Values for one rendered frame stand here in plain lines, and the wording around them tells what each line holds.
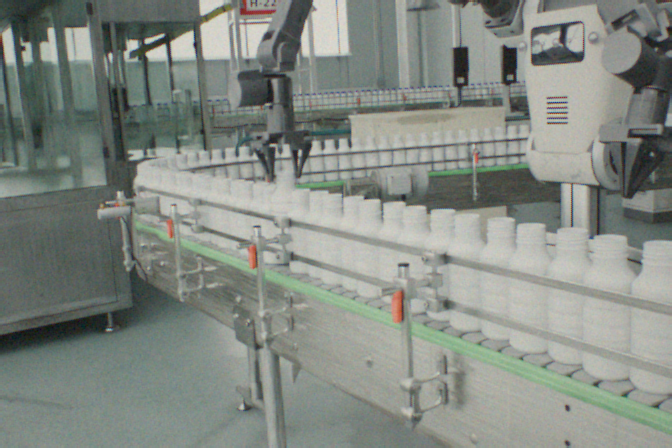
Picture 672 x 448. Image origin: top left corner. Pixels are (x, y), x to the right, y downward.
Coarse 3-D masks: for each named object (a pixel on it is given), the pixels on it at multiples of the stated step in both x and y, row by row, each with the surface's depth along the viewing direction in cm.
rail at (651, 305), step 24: (168, 192) 195; (264, 216) 148; (240, 240) 160; (360, 240) 119; (384, 240) 114; (312, 264) 134; (456, 264) 100; (480, 264) 96; (576, 288) 83; (600, 288) 80; (480, 312) 97; (552, 336) 87; (624, 360) 79; (648, 360) 76
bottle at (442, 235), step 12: (432, 216) 106; (444, 216) 105; (432, 228) 107; (444, 228) 106; (432, 240) 106; (444, 240) 105; (444, 276) 106; (444, 288) 106; (432, 312) 108; (444, 312) 107
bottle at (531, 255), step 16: (528, 224) 93; (528, 240) 90; (544, 240) 91; (512, 256) 93; (528, 256) 91; (544, 256) 91; (544, 272) 90; (512, 288) 92; (528, 288) 90; (544, 288) 90; (512, 304) 93; (528, 304) 91; (544, 304) 91; (528, 320) 91; (544, 320) 91; (512, 336) 94; (528, 336) 92; (528, 352) 92; (544, 352) 92
